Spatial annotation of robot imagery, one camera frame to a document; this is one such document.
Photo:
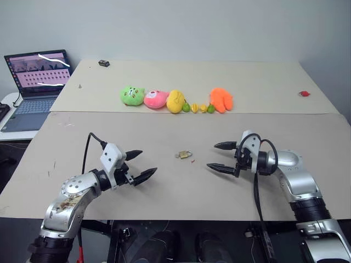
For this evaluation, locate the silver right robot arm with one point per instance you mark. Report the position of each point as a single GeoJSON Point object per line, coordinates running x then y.
{"type": "Point", "coordinates": [299, 180]}

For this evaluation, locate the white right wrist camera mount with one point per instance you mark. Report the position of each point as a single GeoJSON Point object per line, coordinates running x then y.
{"type": "Point", "coordinates": [253, 142]}

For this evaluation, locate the small yellow star fruit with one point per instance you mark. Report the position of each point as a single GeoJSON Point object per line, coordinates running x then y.
{"type": "Point", "coordinates": [203, 108]}
{"type": "Point", "coordinates": [195, 107]}

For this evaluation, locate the small green toy fruit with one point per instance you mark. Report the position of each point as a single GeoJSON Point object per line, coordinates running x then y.
{"type": "Point", "coordinates": [210, 108]}
{"type": "Point", "coordinates": [186, 107]}

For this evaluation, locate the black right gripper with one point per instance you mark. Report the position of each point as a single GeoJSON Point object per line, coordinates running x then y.
{"type": "Point", "coordinates": [243, 160]}

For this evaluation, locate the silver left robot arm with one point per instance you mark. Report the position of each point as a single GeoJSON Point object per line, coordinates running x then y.
{"type": "Point", "coordinates": [68, 197]}

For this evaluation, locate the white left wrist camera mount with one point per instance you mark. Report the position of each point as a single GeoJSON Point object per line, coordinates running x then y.
{"type": "Point", "coordinates": [111, 157]}

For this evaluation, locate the brass padlock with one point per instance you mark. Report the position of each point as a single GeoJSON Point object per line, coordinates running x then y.
{"type": "Point", "coordinates": [184, 155]}

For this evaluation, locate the orange plush toy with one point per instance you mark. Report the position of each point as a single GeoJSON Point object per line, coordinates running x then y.
{"type": "Point", "coordinates": [221, 99]}

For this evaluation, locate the black table frame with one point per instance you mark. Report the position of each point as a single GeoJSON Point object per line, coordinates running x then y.
{"type": "Point", "coordinates": [115, 243]}

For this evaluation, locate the white side table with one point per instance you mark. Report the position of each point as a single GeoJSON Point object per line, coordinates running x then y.
{"type": "Point", "coordinates": [6, 98]}

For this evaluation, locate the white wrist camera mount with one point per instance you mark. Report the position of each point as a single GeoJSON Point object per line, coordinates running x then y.
{"type": "Point", "coordinates": [253, 142]}
{"type": "Point", "coordinates": [111, 157]}

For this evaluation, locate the green plush toy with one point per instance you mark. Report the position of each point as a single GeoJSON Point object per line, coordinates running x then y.
{"type": "Point", "coordinates": [132, 96]}

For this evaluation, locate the small black box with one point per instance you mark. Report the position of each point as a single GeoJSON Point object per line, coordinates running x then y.
{"type": "Point", "coordinates": [104, 63]}

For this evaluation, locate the grey open laptop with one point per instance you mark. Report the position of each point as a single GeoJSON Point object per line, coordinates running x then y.
{"type": "Point", "coordinates": [35, 82]}

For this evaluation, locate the black object on side table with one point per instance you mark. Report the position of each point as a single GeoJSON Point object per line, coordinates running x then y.
{"type": "Point", "coordinates": [4, 111]}

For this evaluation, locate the small red object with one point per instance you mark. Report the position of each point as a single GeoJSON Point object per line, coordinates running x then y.
{"type": "Point", "coordinates": [304, 94]}

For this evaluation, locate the yellow plush toy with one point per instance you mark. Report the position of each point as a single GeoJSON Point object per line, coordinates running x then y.
{"type": "Point", "coordinates": [175, 101]}

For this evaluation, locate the pink plush toy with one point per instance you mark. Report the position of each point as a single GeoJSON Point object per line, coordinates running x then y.
{"type": "Point", "coordinates": [155, 100]}

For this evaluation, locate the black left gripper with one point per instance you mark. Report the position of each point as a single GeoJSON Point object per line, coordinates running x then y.
{"type": "Point", "coordinates": [122, 175]}

